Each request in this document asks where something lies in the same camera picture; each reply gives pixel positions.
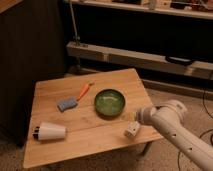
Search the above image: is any white ceramic cup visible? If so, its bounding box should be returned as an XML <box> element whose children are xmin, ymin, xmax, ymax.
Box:
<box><xmin>38</xmin><ymin>122</ymin><xmax>66</xmax><ymax>140</ymax></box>

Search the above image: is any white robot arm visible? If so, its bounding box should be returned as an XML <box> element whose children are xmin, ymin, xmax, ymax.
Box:
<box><xmin>135</xmin><ymin>100</ymin><xmax>213</xmax><ymax>171</ymax></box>

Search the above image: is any green ceramic bowl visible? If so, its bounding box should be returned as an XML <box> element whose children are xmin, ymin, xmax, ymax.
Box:
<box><xmin>94</xmin><ymin>89</ymin><xmax>126</xmax><ymax>117</ymax></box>

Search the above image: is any blue sponge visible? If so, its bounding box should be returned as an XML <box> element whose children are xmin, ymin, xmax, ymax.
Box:
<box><xmin>57</xmin><ymin>97</ymin><xmax>78</xmax><ymax>112</ymax></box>

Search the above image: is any wooden table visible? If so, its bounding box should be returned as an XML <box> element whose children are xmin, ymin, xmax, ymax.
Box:
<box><xmin>23</xmin><ymin>69</ymin><xmax>161</xmax><ymax>169</ymax></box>

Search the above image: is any white remote controller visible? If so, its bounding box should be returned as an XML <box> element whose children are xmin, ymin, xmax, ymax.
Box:
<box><xmin>124</xmin><ymin>121</ymin><xmax>140</xmax><ymax>138</ymax></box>

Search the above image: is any metal stand pole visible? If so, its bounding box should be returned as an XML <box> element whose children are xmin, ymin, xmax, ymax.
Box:
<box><xmin>69</xmin><ymin>0</ymin><xmax>80</xmax><ymax>46</ymax></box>

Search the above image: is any dark cabinet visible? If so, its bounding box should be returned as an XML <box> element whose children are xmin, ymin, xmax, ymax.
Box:
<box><xmin>0</xmin><ymin>0</ymin><xmax>66</xmax><ymax>146</ymax></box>

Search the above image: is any long grey case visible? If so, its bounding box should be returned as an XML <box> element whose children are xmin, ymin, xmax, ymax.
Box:
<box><xmin>66</xmin><ymin>42</ymin><xmax>213</xmax><ymax>79</ymax></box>

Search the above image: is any wooden shelf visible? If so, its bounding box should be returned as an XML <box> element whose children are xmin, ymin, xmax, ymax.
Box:
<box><xmin>63</xmin><ymin>0</ymin><xmax>213</xmax><ymax>20</ymax></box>

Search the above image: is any black case handle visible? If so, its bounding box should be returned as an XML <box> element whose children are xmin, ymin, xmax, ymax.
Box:
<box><xmin>165</xmin><ymin>56</ymin><xmax>195</xmax><ymax>66</ymax></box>

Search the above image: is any black cable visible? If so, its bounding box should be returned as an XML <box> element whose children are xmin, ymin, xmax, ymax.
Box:
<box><xmin>177</xmin><ymin>71</ymin><xmax>213</xmax><ymax>171</ymax></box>

